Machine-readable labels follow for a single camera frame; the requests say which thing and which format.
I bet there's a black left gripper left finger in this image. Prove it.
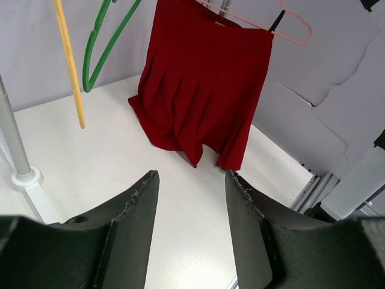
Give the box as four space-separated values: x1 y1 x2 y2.
1 170 159 288

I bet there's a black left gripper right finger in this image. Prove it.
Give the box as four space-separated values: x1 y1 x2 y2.
225 170 384 288

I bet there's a red skirt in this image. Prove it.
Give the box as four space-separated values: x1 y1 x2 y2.
128 0 274 170

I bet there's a pink wire hanger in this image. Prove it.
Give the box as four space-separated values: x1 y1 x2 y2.
195 0 313 45

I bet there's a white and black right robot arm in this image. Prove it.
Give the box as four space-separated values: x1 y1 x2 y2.
304 132 384 223

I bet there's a green hanger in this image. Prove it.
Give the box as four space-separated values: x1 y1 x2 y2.
82 0 142 93

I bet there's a yellow hanger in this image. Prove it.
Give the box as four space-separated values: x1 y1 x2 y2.
53 0 85 129

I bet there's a white metal clothes rack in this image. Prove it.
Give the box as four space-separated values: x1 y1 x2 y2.
0 0 234 225

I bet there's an aluminium mounting rail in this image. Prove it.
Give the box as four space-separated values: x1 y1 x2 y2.
290 163 340 214

